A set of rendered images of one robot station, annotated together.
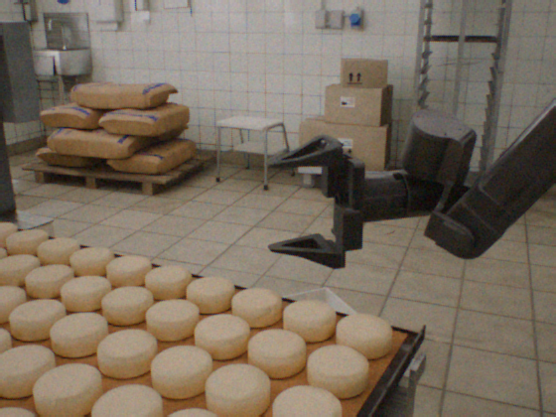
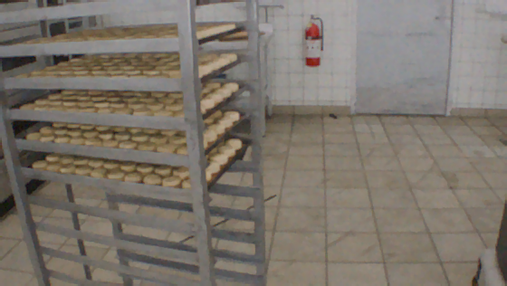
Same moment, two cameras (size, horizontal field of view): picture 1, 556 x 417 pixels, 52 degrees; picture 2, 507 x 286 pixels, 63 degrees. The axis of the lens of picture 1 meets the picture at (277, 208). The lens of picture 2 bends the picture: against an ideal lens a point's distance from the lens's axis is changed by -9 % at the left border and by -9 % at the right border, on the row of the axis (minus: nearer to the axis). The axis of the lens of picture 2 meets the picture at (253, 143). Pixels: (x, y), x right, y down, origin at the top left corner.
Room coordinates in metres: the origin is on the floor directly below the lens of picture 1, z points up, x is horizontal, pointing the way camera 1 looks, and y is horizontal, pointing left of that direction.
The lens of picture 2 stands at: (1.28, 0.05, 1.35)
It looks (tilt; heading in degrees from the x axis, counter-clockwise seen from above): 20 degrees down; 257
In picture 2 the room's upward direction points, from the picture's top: 2 degrees counter-clockwise
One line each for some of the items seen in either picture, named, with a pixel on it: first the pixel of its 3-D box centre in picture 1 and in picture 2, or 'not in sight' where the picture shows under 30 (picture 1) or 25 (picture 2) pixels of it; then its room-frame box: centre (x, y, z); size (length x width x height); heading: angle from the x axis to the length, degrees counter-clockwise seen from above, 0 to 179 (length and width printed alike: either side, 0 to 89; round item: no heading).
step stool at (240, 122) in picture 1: (255, 149); not in sight; (4.18, 0.16, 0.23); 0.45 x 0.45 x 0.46; 61
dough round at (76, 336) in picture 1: (79, 334); not in sight; (0.46, 0.18, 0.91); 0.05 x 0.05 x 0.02
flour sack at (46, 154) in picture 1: (87, 148); not in sight; (4.39, 1.49, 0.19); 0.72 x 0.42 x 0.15; 161
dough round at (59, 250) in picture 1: (59, 252); not in sight; (0.65, 0.27, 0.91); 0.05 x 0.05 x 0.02
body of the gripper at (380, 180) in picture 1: (366, 198); not in sight; (0.63, -0.10, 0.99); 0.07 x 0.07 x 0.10; 16
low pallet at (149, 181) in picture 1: (122, 168); not in sight; (4.29, 1.20, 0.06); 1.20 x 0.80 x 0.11; 71
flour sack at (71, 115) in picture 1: (90, 112); not in sight; (4.40, 1.44, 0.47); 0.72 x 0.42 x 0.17; 159
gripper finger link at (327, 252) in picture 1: (308, 232); not in sight; (0.61, -0.04, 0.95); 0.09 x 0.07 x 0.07; 106
